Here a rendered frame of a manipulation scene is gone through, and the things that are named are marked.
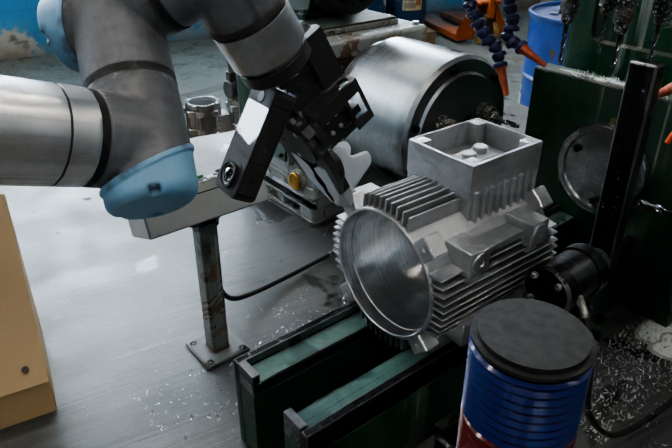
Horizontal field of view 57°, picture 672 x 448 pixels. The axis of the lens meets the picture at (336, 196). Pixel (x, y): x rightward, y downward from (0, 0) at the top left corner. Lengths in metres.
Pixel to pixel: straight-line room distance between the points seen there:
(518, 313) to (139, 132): 0.30
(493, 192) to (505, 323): 0.40
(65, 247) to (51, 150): 0.82
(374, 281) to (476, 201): 0.18
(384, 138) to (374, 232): 0.26
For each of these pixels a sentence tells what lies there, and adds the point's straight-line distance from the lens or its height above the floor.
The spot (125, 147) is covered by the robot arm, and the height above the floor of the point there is 1.24.
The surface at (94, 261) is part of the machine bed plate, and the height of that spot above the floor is 0.80.
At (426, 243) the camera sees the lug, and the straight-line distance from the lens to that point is 0.64.
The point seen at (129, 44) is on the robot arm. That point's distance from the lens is 0.53.
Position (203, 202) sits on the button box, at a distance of 0.80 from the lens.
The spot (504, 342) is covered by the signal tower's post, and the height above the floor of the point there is 1.22.
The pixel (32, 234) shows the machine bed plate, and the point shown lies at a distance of 1.34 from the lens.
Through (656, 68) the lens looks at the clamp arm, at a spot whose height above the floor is 1.25.
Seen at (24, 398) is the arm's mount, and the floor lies 0.84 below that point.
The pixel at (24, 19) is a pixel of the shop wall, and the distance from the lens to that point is 6.23.
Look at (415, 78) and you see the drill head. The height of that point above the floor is 1.14.
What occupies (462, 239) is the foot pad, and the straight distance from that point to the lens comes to 0.67.
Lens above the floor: 1.42
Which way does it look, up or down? 27 degrees down
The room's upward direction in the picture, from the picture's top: straight up
